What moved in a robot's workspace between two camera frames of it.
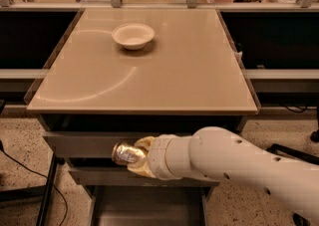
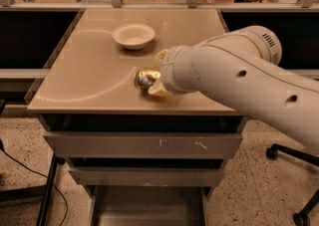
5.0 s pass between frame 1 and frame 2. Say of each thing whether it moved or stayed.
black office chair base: stayed
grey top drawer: stayed
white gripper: moved
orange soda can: moved
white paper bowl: stayed
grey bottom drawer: stayed
